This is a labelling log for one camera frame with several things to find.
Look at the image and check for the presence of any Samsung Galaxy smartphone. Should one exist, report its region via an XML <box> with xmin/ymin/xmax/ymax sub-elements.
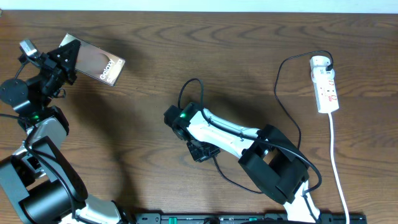
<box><xmin>60</xmin><ymin>34</ymin><xmax>126</xmax><ymax>86</ymax></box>

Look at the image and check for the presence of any black charging cable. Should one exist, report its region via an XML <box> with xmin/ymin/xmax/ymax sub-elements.
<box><xmin>211</xmin><ymin>50</ymin><xmax>335</xmax><ymax>195</ymax></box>

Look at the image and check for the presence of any black right camera cable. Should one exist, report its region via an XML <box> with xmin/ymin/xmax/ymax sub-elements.
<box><xmin>177</xmin><ymin>77</ymin><xmax>323</xmax><ymax>218</ymax></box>

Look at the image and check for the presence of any white charger plug adapter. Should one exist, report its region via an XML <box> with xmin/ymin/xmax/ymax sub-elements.
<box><xmin>310</xmin><ymin>55</ymin><xmax>331</xmax><ymax>71</ymax></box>

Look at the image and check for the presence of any white power strip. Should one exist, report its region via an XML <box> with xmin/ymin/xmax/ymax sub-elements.
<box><xmin>311</xmin><ymin>66</ymin><xmax>339</xmax><ymax>114</ymax></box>

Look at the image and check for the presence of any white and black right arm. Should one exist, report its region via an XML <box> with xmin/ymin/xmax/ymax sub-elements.
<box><xmin>164</xmin><ymin>103</ymin><xmax>320</xmax><ymax>223</ymax></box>

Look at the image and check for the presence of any white power strip cord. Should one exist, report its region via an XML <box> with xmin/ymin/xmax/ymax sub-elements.
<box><xmin>328</xmin><ymin>112</ymin><xmax>351</xmax><ymax>224</ymax></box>

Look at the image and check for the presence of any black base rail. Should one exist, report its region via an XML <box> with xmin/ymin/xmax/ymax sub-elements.
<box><xmin>135</xmin><ymin>212</ymin><xmax>368</xmax><ymax>224</ymax></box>

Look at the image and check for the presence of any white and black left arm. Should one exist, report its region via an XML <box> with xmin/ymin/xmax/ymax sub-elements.
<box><xmin>1</xmin><ymin>40</ymin><xmax>136</xmax><ymax>223</ymax></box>

